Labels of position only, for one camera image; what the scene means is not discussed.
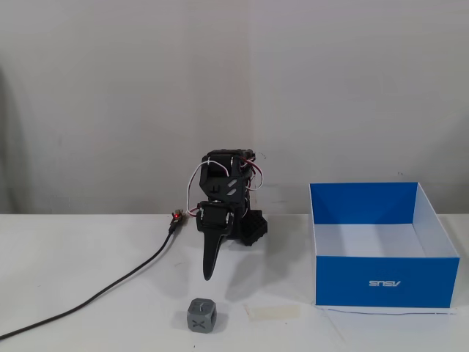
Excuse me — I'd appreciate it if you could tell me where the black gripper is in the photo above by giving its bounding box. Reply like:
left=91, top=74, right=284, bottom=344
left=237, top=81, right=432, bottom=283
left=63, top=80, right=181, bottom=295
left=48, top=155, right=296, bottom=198
left=196, top=200, right=236, bottom=282

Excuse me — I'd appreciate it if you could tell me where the gray cube block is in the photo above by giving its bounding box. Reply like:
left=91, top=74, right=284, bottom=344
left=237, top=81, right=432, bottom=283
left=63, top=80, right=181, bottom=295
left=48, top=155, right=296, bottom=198
left=186, top=297, right=218, bottom=334

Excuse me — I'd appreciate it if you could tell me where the blue cardboard box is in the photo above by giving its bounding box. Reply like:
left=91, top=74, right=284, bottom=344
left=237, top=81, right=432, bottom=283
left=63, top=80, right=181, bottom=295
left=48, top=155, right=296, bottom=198
left=309, top=181, right=461, bottom=309

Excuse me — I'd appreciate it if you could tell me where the clear tape strip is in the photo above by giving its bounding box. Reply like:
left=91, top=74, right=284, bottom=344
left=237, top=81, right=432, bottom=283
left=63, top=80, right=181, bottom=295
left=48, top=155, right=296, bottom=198
left=244, top=305, right=302, bottom=321

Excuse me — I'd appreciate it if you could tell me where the white red servo cable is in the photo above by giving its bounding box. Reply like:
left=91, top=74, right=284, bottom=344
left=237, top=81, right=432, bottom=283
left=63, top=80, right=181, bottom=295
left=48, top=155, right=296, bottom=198
left=184, top=158, right=210, bottom=218
left=241, top=156, right=265, bottom=192

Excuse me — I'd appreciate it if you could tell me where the black usb cable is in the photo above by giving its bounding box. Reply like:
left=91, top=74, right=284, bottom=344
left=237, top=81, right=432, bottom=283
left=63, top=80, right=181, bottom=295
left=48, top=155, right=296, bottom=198
left=0, top=222, right=176, bottom=340

